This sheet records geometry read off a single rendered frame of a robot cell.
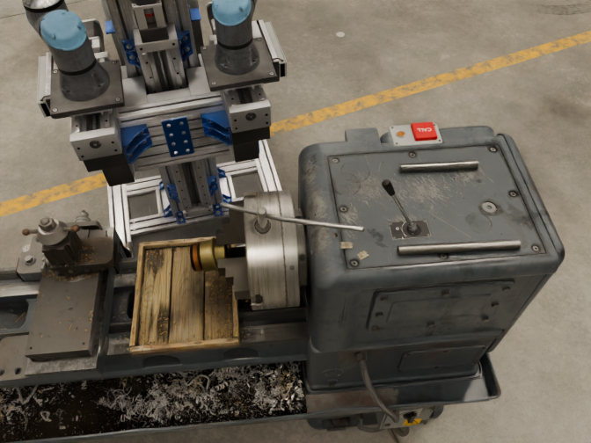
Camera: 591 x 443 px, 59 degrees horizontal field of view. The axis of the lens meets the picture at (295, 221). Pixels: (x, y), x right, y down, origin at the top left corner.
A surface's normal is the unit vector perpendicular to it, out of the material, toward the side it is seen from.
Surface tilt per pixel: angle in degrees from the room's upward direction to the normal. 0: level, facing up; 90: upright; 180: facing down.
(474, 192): 0
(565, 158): 0
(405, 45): 0
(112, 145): 90
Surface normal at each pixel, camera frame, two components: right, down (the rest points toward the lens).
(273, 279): 0.08, 0.43
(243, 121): 0.26, 0.78
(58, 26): 0.07, -0.50
